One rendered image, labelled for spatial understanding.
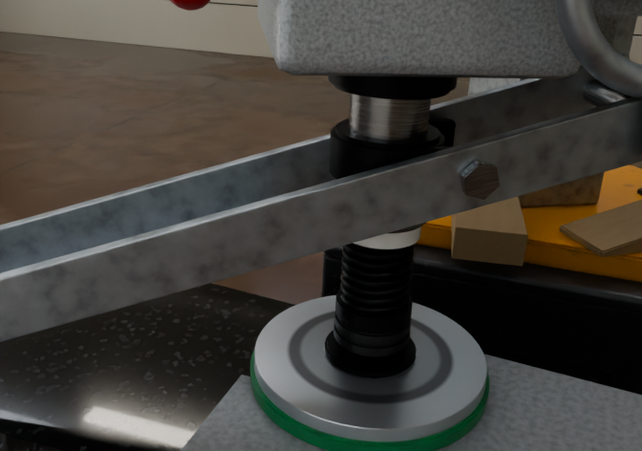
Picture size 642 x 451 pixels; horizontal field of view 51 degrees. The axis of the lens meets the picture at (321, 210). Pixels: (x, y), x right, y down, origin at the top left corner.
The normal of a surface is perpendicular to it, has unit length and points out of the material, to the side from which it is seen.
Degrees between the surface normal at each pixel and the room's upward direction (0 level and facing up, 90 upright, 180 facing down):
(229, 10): 90
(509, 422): 0
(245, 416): 0
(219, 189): 90
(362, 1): 90
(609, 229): 11
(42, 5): 90
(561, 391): 0
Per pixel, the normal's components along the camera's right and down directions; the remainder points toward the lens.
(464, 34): 0.14, 0.38
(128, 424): 0.04, -0.92
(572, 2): -0.29, 0.48
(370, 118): -0.52, 0.30
